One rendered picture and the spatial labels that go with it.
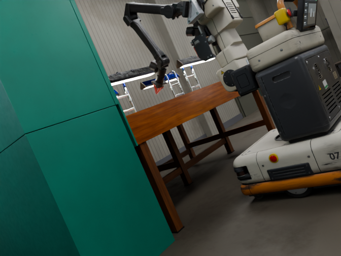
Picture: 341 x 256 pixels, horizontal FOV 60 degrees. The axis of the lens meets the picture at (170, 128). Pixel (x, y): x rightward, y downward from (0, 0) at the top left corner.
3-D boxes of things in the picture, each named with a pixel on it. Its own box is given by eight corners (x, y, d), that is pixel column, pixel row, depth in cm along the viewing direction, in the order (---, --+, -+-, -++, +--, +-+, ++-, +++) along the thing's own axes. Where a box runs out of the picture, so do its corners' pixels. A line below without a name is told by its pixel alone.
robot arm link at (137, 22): (125, 13, 198) (136, 11, 205) (121, 20, 202) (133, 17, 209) (163, 64, 195) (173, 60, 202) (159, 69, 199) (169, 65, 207)
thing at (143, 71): (158, 71, 247) (154, 63, 246) (98, 86, 202) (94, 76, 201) (151, 75, 252) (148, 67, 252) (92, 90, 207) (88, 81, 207)
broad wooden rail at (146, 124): (260, 85, 303) (253, 68, 302) (134, 147, 172) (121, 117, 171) (250, 90, 311) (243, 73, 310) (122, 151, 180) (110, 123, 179)
